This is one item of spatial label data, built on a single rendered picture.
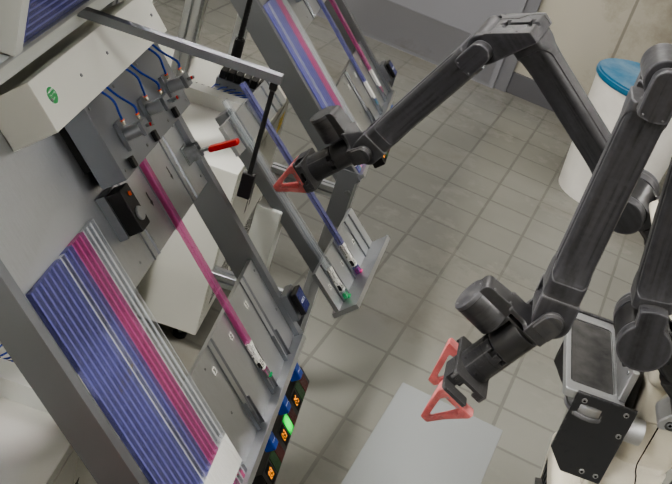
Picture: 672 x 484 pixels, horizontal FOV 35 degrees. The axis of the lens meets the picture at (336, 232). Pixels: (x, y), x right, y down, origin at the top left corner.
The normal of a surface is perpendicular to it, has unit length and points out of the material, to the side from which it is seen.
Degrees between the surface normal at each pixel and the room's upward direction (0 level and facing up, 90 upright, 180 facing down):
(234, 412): 48
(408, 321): 0
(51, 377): 90
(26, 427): 0
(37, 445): 0
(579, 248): 90
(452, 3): 90
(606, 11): 90
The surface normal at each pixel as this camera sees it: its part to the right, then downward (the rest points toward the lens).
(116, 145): 0.88, -0.32
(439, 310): 0.28, -0.83
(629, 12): -0.36, 0.38
